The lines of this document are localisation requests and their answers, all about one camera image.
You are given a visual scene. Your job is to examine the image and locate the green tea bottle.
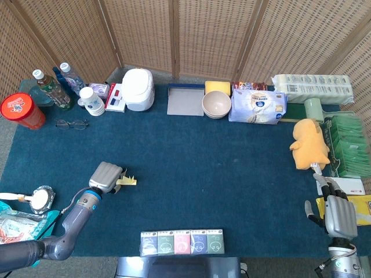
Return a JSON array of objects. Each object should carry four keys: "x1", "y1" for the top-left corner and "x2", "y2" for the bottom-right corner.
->
[{"x1": 31, "y1": 68, "x2": 73, "y2": 111}]

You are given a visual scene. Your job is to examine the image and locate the teal snack bag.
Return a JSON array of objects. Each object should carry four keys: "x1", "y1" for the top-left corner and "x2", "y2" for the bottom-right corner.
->
[{"x1": 0, "y1": 201, "x2": 61, "y2": 247}]

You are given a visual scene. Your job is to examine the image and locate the pale blue tissue bag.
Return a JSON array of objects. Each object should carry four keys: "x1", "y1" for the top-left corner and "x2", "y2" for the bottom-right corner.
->
[{"x1": 228, "y1": 89, "x2": 288, "y2": 126}]

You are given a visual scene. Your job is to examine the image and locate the white rice cooker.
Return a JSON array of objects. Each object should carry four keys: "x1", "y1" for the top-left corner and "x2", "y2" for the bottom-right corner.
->
[{"x1": 120, "y1": 68, "x2": 155, "y2": 112}]

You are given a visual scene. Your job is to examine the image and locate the white handled tool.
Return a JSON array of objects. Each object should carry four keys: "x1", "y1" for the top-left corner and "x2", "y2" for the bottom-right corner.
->
[{"x1": 0, "y1": 192, "x2": 34, "y2": 202}]

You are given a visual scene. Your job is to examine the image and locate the green pocket tissue pack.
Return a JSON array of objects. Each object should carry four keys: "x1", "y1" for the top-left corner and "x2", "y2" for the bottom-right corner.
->
[
  {"x1": 157, "y1": 230, "x2": 176, "y2": 255},
  {"x1": 206, "y1": 229, "x2": 225, "y2": 254}
]

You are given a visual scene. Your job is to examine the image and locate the red brown snack packet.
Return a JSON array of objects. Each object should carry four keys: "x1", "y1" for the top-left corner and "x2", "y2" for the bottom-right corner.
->
[{"x1": 231, "y1": 81, "x2": 269, "y2": 92}]

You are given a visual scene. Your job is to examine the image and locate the yellow packet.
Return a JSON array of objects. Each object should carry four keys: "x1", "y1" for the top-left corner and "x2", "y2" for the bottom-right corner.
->
[{"x1": 315, "y1": 194, "x2": 371, "y2": 226}]

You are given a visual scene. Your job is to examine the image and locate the yellow plush toy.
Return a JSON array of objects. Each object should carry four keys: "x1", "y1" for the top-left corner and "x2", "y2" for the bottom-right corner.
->
[{"x1": 289, "y1": 118, "x2": 331, "y2": 171}]

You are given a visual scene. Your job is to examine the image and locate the pink pocket tissue pack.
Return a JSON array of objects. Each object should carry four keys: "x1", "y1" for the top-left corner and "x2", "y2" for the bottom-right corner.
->
[{"x1": 173, "y1": 230, "x2": 192, "y2": 255}]

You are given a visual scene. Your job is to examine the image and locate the beige bowl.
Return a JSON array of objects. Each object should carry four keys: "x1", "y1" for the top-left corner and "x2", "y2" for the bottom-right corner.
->
[
  {"x1": 204, "y1": 111, "x2": 230, "y2": 120},
  {"x1": 202, "y1": 90, "x2": 232, "y2": 116}
]

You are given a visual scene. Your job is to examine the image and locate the green tea bag box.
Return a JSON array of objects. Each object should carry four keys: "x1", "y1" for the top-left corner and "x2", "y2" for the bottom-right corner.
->
[{"x1": 323, "y1": 115, "x2": 371, "y2": 179}]

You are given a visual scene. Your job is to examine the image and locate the light green cup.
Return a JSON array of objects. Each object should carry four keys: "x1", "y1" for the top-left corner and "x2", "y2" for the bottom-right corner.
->
[{"x1": 303, "y1": 97, "x2": 325, "y2": 125}]

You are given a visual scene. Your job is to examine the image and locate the blue pocket tissue pack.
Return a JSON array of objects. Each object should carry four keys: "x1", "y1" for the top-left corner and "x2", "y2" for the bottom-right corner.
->
[
  {"x1": 190, "y1": 229, "x2": 209, "y2": 255},
  {"x1": 140, "y1": 231, "x2": 159, "y2": 257}
]

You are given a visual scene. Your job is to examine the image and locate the small purple box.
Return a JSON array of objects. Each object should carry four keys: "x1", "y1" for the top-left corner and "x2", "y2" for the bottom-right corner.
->
[{"x1": 88, "y1": 82, "x2": 111, "y2": 99}]

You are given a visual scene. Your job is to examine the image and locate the round brush on foil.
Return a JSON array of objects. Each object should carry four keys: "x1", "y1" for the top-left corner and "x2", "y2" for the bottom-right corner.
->
[{"x1": 30, "y1": 185, "x2": 56, "y2": 215}]

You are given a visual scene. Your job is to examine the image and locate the dark robot base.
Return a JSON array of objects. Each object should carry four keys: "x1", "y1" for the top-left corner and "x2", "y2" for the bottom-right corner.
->
[{"x1": 115, "y1": 256, "x2": 243, "y2": 278}]

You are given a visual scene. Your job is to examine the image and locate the yellow sticky note pad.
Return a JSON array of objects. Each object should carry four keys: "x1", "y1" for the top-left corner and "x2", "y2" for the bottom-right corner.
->
[{"x1": 115, "y1": 173, "x2": 138, "y2": 186}]

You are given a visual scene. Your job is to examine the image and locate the blue table carpet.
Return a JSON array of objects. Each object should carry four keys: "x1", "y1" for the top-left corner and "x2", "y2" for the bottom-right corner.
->
[{"x1": 0, "y1": 83, "x2": 371, "y2": 258}]

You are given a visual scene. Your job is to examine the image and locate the clear bottle with pink label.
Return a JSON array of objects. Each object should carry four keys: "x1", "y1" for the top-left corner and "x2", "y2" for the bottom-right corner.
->
[{"x1": 59, "y1": 62, "x2": 86, "y2": 98}]

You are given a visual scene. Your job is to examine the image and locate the white card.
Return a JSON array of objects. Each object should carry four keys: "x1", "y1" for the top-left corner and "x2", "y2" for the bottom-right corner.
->
[{"x1": 315, "y1": 176, "x2": 366, "y2": 196}]

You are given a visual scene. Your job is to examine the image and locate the woven wooden screen panel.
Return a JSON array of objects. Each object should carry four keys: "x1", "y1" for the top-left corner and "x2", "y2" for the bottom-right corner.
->
[
  {"x1": 11, "y1": 0, "x2": 121, "y2": 85},
  {"x1": 318, "y1": 0, "x2": 371, "y2": 186},
  {"x1": 0, "y1": 0, "x2": 57, "y2": 96},
  {"x1": 98, "y1": 0, "x2": 177, "y2": 79},
  {"x1": 173, "y1": 0, "x2": 263, "y2": 82},
  {"x1": 239, "y1": 0, "x2": 366, "y2": 85}
]

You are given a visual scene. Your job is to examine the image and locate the red canister with orange lid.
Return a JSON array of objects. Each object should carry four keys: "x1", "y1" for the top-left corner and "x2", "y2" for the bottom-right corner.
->
[{"x1": 0, "y1": 92, "x2": 47, "y2": 130}]

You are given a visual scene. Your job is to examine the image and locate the blue bottle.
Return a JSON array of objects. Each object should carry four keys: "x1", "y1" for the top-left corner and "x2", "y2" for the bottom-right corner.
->
[{"x1": 52, "y1": 67, "x2": 73, "y2": 93}]

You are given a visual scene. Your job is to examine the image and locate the grey cardboard tray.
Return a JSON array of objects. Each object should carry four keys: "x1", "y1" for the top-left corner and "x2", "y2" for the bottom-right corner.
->
[{"x1": 166, "y1": 83, "x2": 207, "y2": 117}]

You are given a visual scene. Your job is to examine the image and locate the beige right wrist cable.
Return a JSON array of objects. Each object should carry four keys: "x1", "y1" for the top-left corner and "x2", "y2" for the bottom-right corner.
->
[{"x1": 329, "y1": 244, "x2": 358, "y2": 258}]

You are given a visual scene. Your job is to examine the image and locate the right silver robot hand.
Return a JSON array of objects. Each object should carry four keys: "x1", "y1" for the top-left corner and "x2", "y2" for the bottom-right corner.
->
[{"x1": 304, "y1": 173, "x2": 359, "y2": 241}]

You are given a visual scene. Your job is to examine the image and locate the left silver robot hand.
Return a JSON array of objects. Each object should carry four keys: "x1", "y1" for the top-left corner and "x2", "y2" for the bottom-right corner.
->
[{"x1": 88, "y1": 161, "x2": 128, "y2": 194}]

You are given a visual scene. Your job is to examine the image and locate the stack of floral paper cups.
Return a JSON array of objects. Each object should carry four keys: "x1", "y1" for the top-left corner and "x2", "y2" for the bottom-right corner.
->
[{"x1": 78, "y1": 86, "x2": 106, "y2": 117}]

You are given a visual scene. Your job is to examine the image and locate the thin-framed eyeglasses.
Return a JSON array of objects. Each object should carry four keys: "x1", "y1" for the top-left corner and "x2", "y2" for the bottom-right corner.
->
[{"x1": 54, "y1": 118, "x2": 89, "y2": 130}]

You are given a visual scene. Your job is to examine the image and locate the pale green paper pack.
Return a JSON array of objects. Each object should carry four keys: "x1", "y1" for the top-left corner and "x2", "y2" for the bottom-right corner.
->
[{"x1": 271, "y1": 74, "x2": 355, "y2": 105}]

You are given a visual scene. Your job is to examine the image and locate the white red blue carton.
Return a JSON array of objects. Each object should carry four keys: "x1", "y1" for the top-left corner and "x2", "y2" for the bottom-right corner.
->
[{"x1": 104, "y1": 83, "x2": 127, "y2": 113}]

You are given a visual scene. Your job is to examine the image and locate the green and yellow scouring sponge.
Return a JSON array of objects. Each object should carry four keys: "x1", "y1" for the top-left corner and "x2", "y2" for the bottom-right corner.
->
[{"x1": 279, "y1": 101, "x2": 310, "y2": 123}]

